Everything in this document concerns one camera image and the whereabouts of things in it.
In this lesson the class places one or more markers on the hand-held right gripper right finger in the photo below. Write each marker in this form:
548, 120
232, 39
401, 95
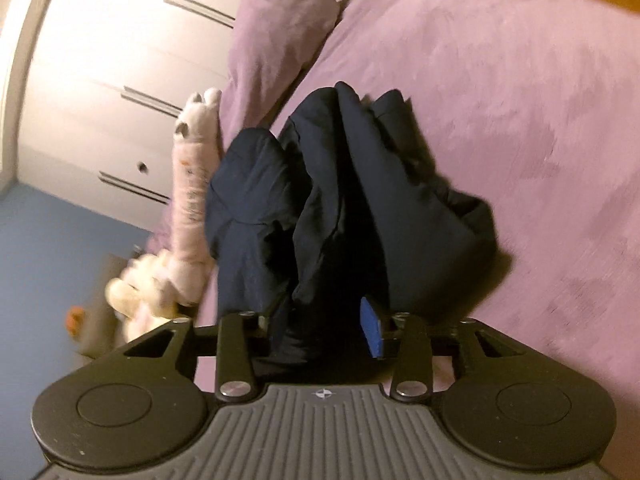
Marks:
372, 331

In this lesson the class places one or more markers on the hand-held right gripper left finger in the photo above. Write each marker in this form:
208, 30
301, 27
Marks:
235, 350

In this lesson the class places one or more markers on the dark navy garment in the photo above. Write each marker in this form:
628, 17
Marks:
345, 200

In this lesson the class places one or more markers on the pale yellow plush toy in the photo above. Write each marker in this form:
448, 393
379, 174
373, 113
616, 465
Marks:
137, 292

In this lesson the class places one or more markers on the long cream plush cat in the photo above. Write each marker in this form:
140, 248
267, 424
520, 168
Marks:
192, 195

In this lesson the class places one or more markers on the small orange toy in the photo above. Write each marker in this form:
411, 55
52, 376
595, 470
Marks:
75, 321

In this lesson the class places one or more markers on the purple pillow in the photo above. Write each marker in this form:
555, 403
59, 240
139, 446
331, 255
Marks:
270, 50

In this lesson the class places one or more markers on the white wardrobe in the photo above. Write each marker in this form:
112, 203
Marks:
110, 60

